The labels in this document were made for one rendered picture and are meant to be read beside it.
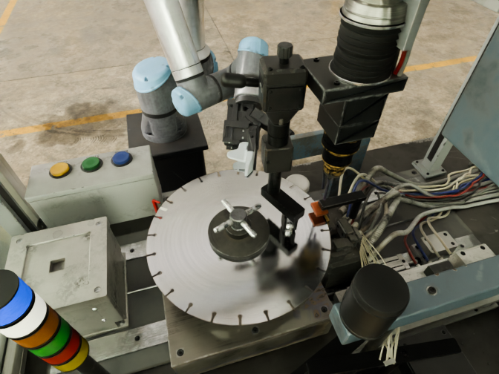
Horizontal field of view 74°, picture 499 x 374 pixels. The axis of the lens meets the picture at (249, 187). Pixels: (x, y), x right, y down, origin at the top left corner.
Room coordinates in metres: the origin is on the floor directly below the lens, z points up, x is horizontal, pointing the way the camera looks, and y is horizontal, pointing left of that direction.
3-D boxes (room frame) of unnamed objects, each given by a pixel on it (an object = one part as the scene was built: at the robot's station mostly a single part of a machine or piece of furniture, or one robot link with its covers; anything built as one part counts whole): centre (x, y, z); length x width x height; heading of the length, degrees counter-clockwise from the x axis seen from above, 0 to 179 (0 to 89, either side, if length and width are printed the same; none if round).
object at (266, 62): (0.39, -0.04, 1.17); 0.06 x 0.05 x 0.20; 97
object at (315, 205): (0.40, -0.17, 0.95); 0.10 x 0.03 x 0.07; 106
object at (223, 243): (0.35, 0.02, 0.96); 0.11 x 0.11 x 0.03
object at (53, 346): (0.14, 0.24, 1.05); 0.05 x 0.04 x 0.03; 16
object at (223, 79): (0.41, 0.00, 1.21); 0.08 x 0.06 x 0.03; 106
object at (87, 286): (0.31, 0.36, 0.82); 0.18 x 0.18 x 0.15; 16
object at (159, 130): (0.91, 0.29, 0.80); 0.15 x 0.15 x 0.10
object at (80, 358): (0.14, 0.24, 0.98); 0.05 x 0.04 x 0.03; 16
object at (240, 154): (0.54, 0.02, 0.96); 0.09 x 0.06 x 0.03; 174
